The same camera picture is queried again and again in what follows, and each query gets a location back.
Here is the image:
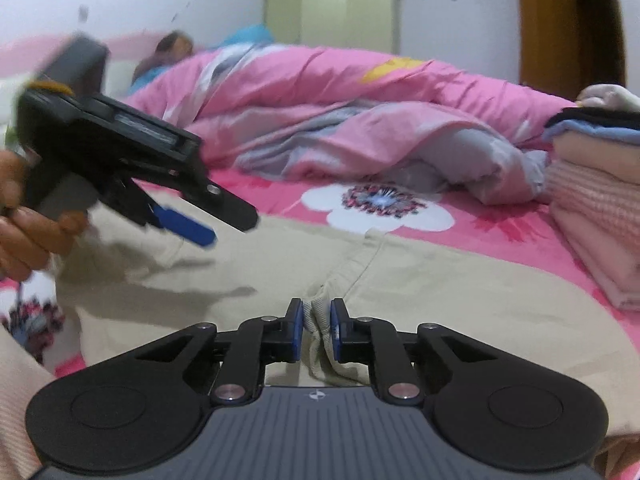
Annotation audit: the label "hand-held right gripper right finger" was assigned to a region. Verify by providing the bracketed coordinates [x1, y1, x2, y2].
[330, 298, 501, 405]

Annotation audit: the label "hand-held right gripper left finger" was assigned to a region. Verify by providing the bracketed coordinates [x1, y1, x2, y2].
[135, 298, 304, 405]

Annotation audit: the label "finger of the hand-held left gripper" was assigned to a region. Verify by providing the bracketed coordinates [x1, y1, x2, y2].
[190, 179, 259, 234]
[134, 194, 217, 249]

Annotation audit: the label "beige pants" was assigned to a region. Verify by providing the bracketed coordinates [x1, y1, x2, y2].
[55, 195, 640, 441]

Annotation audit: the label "stack of folded clothes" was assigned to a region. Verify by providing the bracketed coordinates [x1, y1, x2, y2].
[542, 82, 640, 311]

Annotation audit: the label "person's left hand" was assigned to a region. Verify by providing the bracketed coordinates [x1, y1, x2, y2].
[0, 149, 92, 282]

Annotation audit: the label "pink floral fleece blanket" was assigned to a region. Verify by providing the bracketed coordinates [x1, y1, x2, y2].
[0, 165, 640, 480]

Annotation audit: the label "pink blue floral quilt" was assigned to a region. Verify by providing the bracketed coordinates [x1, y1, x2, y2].
[125, 42, 576, 206]

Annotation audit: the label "pale green wardrobe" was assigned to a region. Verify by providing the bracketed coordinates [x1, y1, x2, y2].
[264, 0, 401, 53]

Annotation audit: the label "cream knit sweater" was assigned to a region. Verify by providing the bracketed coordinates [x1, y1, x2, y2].
[0, 325, 56, 480]

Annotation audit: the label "wooden nightstand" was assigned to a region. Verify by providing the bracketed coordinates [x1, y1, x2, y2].
[515, 0, 628, 103]

